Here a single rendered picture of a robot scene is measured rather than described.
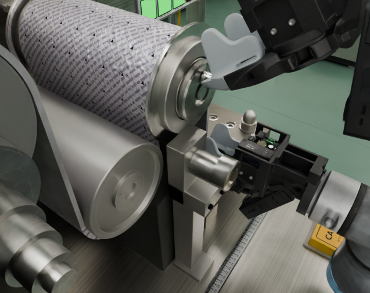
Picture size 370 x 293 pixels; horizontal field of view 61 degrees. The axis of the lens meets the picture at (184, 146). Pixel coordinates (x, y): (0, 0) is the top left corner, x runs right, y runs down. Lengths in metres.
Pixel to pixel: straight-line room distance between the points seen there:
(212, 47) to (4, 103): 0.18
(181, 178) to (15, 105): 0.22
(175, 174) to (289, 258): 0.34
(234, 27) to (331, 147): 2.02
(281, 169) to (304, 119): 2.06
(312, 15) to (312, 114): 2.33
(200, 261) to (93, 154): 0.35
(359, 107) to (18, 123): 0.25
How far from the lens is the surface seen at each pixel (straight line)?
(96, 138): 0.34
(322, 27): 0.25
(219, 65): 0.31
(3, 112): 0.23
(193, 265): 0.59
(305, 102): 2.69
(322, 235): 0.67
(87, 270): 0.64
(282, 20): 0.26
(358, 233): 0.45
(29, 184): 0.18
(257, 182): 0.45
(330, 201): 0.44
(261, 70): 0.27
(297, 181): 0.45
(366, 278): 0.51
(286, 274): 0.64
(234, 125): 0.68
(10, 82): 0.23
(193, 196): 0.40
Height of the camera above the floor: 1.46
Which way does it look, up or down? 44 degrees down
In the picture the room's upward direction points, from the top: straight up
